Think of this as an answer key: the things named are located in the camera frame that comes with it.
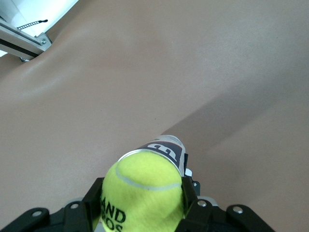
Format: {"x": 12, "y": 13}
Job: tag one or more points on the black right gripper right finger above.
{"x": 217, "y": 220}

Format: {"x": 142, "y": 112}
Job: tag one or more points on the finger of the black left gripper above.
{"x": 186, "y": 162}

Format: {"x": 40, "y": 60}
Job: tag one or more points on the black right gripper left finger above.
{"x": 72, "y": 215}

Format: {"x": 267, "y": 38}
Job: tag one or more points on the white blue tennis ball can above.
{"x": 166, "y": 147}

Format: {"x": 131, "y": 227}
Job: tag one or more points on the yellow Roland Garros tennis ball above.
{"x": 144, "y": 188}

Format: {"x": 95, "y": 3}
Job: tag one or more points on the aluminium camera post profile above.
{"x": 24, "y": 41}

